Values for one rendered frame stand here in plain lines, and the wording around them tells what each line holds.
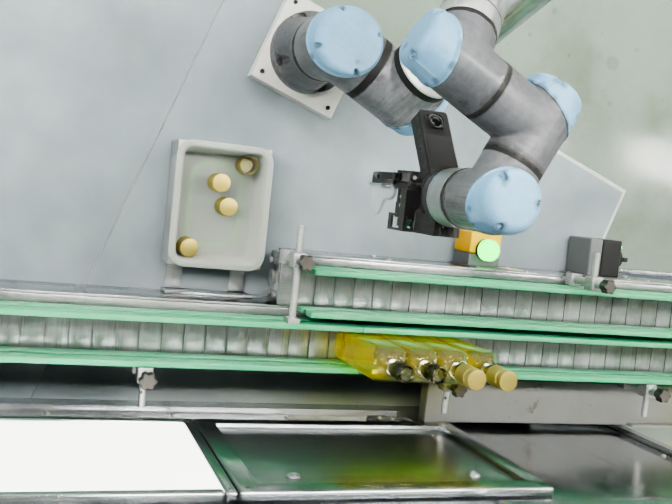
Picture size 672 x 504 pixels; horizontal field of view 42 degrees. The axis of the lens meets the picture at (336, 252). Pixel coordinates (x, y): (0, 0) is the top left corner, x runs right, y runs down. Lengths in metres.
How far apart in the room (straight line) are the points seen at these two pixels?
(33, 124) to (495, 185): 0.92
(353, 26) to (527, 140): 0.54
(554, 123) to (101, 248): 0.90
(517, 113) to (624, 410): 1.07
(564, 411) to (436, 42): 1.08
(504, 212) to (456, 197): 0.07
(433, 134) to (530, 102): 0.19
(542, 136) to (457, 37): 0.15
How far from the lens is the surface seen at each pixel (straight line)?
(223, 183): 1.59
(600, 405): 1.92
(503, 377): 1.44
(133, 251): 1.63
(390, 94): 1.49
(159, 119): 1.63
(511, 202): 0.97
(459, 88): 0.98
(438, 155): 1.14
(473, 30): 0.99
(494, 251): 1.75
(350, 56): 1.45
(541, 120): 1.01
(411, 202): 1.15
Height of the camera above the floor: 2.37
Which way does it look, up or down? 70 degrees down
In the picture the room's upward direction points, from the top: 106 degrees clockwise
